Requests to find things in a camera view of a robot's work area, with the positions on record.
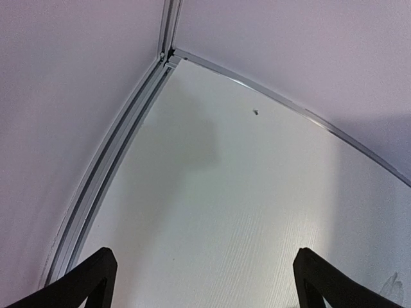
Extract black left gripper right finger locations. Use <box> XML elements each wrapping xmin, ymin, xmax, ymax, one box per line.
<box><xmin>293</xmin><ymin>248</ymin><xmax>399</xmax><ymax>307</ymax></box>

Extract aluminium frame post left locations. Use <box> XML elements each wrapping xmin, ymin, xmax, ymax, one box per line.
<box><xmin>157</xmin><ymin>0</ymin><xmax>182</xmax><ymax>62</ymax></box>

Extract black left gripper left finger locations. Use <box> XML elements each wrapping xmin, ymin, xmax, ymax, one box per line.
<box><xmin>8</xmin><ymin>247</ymin><xmax>118</xmax><ymax>308</ymax></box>

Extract aluminium frame rail left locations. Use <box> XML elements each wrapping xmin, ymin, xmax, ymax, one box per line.
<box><xmin>39</xmin><ymin>59</ymin><xmax>171</xmax><ymax>287</ymax></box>

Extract aluminium frame rail back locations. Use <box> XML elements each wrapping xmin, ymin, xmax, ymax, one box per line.
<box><xmin>169</xmin><ymin>49</ymin><xmax>410</xmax><ymax>186</ymax></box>

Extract aluminium frame rail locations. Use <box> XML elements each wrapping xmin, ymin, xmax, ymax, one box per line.
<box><xmin>39</xmin><ymin>59</ymin><xmax>171</xmax><ymax>287</ymax></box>
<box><xmin>169</xmin><ymin>49</ymin><xmax>410</xmax><ymax>186</ymax></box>

